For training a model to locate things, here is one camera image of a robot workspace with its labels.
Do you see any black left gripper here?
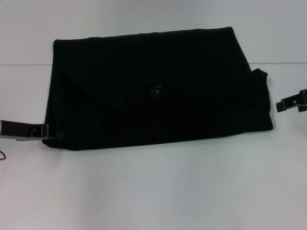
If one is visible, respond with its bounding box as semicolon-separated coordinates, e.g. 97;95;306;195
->
0;119;58;142

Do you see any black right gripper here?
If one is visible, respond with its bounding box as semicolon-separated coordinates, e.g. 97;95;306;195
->
275;89;307;113

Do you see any black shirt with FREE print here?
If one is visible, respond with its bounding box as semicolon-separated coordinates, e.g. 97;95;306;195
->
41;26;274;152

